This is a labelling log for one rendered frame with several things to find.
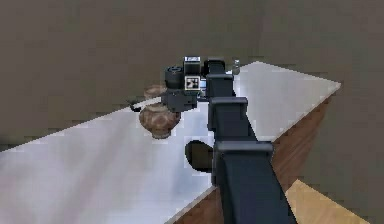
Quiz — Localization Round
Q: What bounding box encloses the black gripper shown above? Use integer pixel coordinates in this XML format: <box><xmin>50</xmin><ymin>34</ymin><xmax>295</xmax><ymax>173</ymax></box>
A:
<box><xmin>127</xmin><ymin>65</ymin><xmax>199</xmax><ymax>113</ymax></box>

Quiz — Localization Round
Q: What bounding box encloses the brown patterned vase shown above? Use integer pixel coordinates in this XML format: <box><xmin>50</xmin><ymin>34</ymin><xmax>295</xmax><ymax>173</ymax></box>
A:
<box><xmin>138</xmin><ymin>84</ymin><xmax>182</xmax><ymax>140</ymax></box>

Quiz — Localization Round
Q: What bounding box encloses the dark round dish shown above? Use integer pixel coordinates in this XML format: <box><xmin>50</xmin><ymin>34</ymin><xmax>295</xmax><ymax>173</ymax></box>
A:
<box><xmin>184</xmin><ymin>140</ymin><xmax>214</xmax><ymax>173</ymax></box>

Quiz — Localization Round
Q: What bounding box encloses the white top wooden table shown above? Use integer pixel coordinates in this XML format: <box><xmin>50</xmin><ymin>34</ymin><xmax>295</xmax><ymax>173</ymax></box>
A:
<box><xmin>0</xmin><ymin>60</ymin><xmax>342</xmax><ymax>224</ymax></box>

